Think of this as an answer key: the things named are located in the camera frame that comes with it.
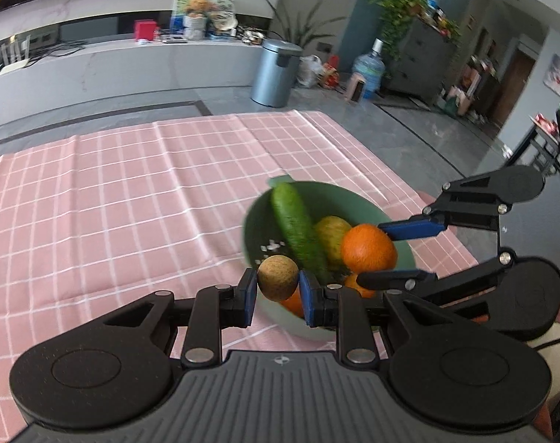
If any tall leafy snake plant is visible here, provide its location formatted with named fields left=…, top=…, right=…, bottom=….
left=264, top=0, right=348, bottom=52

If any trailing green potted plant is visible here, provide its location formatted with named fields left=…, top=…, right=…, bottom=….
left=369, top=0, right=429, bottom=62

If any teddy bear bouquet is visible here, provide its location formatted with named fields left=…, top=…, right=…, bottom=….
left=183, top=0, right=210, bottom=40

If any white plastic bag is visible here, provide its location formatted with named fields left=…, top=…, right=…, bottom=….
left=298, top=54, right=325, bottom=89

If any long white television console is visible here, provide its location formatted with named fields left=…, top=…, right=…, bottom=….
left=0, top=32, right=272, bottom=131

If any red box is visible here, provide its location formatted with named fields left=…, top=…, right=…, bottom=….
left=134, top=19, right=156, bottom=44

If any green plastic colander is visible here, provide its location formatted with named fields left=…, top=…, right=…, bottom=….
left=242, top=175, right=420, bottom=343

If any white router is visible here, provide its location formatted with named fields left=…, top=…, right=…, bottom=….
left=0, top=32, right=32, bottom=73

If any small brown round fruit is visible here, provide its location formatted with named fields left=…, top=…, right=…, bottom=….
left=257, top=255, right=300, bottom=301

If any grey drawer cabinet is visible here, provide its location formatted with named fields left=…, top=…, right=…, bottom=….
left=385, top=13, right=462, bottom=108

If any orange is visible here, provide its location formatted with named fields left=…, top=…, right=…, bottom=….
left=340, top=224, right=399, bottom=274
left=280, top=286, right=307, bottom=319
left=342, top=273, right=378, bottom=299

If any pink checked tablecloth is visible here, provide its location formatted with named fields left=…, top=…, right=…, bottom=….
left=0, top=110, right=480, bottom=443

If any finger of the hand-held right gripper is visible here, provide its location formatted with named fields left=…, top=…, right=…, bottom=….
left=378, top=171, right=512, bottom=241
left=357, top=249, right=517, bottom=306

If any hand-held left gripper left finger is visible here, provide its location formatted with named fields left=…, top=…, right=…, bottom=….
left=102, top=268, right=259, bottom=365

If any green cucumber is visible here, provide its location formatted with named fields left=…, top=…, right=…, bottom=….
left=271, top=182, right=331, bottom=285

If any small pink heater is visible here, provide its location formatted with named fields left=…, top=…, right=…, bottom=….
left=345, top=74, right=369, bottom=103

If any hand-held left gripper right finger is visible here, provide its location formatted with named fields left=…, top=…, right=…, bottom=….
left=298, top=270, right=455, bottom=365

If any blue water jug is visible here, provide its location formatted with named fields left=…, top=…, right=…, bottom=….
left=352, top=38, right=386, bottom=100

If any grey metal trash can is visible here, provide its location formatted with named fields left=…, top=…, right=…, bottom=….
left=251, top=39, right=304, bottom=108

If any red gift bag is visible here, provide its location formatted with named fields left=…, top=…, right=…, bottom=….
left=324, top=54, right=341, bottom=89

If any yellow-green pear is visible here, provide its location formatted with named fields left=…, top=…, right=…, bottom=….
left=313, top=216, right=355, bottom=269

